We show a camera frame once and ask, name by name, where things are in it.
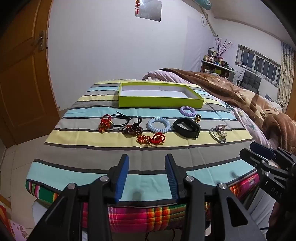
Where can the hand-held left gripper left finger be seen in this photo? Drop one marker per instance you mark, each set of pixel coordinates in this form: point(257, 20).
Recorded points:
point(122, 178)

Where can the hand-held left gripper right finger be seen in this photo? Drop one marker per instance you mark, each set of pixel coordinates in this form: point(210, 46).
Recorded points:
point(172, 178)

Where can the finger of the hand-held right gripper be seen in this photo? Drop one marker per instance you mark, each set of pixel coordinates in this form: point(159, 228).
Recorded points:
point(249, 155)
point(261, 147)

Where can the pink beaded hair ornament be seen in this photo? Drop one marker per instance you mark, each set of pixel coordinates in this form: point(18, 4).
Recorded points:
point(219, 127)

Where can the black wristband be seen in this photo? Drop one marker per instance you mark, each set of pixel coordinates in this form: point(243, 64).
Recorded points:
point(185, 132)

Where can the gold bead charm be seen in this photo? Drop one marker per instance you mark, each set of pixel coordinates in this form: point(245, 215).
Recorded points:
point(198, 118)

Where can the green shallow cardboard box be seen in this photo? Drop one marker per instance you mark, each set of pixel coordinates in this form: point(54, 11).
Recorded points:
point(161, 101)

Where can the striped bed sheet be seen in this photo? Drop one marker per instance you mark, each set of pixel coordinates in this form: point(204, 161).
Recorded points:
point(92, 148)

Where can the brown plush blanket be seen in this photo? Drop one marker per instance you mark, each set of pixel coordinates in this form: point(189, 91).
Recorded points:
point(231, 92)

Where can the black chair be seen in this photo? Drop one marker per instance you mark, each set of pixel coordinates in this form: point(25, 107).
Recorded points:
point(251, 80)

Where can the patterned curtain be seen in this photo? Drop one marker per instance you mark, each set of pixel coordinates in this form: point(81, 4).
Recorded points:
point(285, 76)

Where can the barred window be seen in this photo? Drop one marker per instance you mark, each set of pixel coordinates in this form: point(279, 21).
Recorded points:
point(256, 62)

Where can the wooden shelf unit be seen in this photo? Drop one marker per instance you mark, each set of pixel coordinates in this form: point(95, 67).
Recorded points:
point(217, 70)

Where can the group of bottles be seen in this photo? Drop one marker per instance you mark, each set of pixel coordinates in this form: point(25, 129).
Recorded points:
point(215, 58)

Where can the purple flowering branches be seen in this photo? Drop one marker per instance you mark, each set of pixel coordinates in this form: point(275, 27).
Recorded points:
point(223, 46)

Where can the pink floral paper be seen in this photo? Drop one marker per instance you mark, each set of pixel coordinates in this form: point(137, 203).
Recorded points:
point(18, 231)

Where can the red paper packet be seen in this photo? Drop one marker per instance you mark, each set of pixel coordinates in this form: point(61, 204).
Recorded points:
point(4, 217)

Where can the orange wooden door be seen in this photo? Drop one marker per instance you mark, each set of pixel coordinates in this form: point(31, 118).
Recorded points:
point(23, 81)

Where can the metal door latch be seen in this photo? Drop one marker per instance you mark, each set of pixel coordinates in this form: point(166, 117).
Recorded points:
point(42, 41)

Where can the red hanging knot ornament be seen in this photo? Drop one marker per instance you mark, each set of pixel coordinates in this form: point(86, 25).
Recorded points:
point(137, 7)

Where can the white wall pipe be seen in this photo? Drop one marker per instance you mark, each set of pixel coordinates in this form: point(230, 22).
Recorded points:
point(209, 22)

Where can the wall air conditioner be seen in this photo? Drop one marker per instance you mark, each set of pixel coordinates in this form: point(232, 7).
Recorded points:
point(204, 4)

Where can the silver foil wall sheet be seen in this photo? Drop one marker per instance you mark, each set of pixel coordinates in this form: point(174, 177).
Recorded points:
point(150, 10)

